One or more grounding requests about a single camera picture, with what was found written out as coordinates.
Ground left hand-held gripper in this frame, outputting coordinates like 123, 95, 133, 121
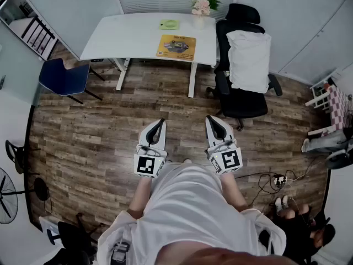
133, 118, 168, 179

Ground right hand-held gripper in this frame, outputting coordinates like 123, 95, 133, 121
204, 115, 244, 177

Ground person's left forearm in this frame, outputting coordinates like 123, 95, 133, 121
127, 175, 153, 220

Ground person's right forearm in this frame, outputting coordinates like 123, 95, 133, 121
219, 172, 249, 213

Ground white desk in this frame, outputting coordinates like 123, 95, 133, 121
79, 12, 218, 98

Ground black office chair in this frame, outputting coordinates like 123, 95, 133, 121
206, 3, 284, 133

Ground white pillow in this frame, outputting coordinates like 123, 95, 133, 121
226, 30, 272, 94

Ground person's white shirt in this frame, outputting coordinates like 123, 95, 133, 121
96, 161, 287, 265

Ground white wooden stool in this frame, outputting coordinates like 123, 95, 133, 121
304, 73, 341, 136

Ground blue chair with black legs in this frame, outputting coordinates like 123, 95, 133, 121
38, 57, 106, 105

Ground green square coaster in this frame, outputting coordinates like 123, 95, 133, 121
158, 19, 180, 31

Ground pink checkered cloth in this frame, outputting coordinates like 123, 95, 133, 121
325, 84, 353, 134

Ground pink flowers in white vase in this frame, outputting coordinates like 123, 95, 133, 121
190, 0, 222, 30

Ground black swivel chair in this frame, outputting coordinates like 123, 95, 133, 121
46, 213, 106, 265

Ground black metal rack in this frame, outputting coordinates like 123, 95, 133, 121
20, 16, 59, 56

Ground black standing fan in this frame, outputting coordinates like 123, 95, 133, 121
0, 166, 50, 225

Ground black floor cable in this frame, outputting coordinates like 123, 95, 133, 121
234, 155, 329, 208

